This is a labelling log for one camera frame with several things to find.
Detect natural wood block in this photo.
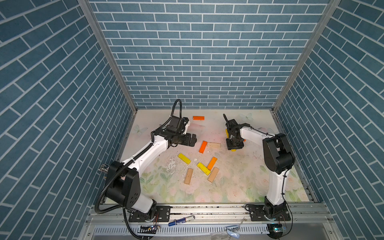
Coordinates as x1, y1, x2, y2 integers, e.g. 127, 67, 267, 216
207, 142, 221, 149
208, 167, 219, 183
184, 168, 194, 185

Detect light orange block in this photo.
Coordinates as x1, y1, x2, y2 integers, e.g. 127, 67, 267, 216
207, 157, 218, 171

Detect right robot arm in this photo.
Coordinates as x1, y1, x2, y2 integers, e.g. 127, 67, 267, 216
226, 123, 296, 221

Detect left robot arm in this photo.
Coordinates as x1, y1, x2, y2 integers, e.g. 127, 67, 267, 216
103, 131, 197, 215

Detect clear tape scraps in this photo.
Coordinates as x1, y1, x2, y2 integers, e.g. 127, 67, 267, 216
211, 225, 240, 240

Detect small circuit board green led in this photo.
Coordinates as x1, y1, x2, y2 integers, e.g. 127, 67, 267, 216
267, 224, 285, 240

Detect black corrugated cable left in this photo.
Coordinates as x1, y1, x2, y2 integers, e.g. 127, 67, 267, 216
94, 98, 183, 214

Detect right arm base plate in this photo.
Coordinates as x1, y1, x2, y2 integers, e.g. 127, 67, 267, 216
245, 204, 291, 222

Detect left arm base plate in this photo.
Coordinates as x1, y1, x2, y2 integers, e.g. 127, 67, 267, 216
129, 206, 171, 223

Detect blue handled screwdriver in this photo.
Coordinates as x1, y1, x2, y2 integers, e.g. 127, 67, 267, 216
168, 215, 195, 227

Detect wire connector bundle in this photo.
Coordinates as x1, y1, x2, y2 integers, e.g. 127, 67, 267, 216
138, 225, 161, 235

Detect aluminium front rail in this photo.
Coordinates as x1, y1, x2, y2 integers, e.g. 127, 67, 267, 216
85, 202, 334, 224

